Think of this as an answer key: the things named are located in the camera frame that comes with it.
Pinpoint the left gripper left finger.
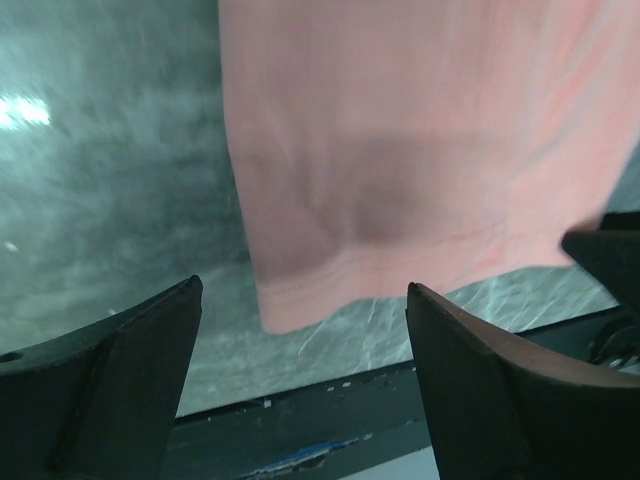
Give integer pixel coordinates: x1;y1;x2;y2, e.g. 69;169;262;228
1;276;203;475

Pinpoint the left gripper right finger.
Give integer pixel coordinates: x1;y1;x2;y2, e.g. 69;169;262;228
406;283;639;479

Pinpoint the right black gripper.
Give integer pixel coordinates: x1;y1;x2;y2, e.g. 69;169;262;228
561;211;639;310

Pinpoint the salmon pink t shirt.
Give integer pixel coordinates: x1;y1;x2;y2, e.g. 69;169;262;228
218;1;639;334

